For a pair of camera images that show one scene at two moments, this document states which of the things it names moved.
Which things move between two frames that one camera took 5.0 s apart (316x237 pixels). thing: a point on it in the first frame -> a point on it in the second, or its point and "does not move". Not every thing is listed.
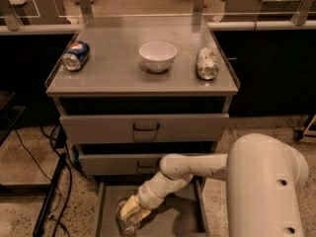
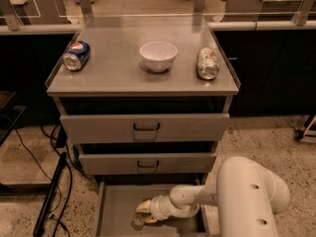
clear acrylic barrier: x=152 y=7 does not move
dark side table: x=9 y=114 does not move
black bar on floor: x=48 y=196 does not move
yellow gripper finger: x=141 y=213 -> x=151 y=220
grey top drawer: x=143 y=119 does not move
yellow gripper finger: x=130 y=205 -> x=144 y=206
